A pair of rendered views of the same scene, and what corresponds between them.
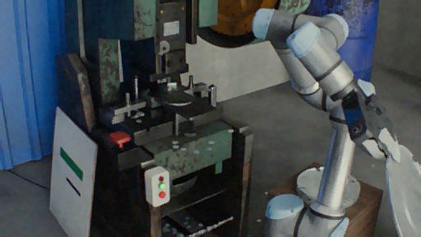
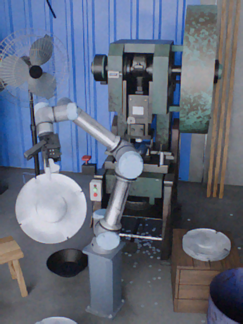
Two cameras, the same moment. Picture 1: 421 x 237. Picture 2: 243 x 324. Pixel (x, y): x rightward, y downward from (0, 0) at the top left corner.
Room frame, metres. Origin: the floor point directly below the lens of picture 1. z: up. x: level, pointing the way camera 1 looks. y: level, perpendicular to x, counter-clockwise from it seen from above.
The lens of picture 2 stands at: (0.24, -1.72, 1.73)
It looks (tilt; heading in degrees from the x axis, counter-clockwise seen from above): 22 degrees down; 50
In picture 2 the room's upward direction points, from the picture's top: straight up
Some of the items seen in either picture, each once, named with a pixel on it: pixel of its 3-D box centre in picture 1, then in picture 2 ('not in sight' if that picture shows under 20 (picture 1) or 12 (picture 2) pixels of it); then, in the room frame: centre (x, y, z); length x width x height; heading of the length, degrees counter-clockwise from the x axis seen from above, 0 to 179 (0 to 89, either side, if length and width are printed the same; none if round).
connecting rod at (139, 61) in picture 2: not in sight; (140, 77); (2.00, 0.21, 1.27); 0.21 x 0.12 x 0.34; 39
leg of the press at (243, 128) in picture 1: (191, 132); (175, 182); (2.28, 0.09, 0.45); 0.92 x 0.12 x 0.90; 39
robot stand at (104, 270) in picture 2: not in sight; (105, 277); (1.33, -0.24, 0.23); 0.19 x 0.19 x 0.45; 23
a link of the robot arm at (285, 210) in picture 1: (285, 217); (104, 221); (1.33, -0.25, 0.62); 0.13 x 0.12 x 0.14; 60
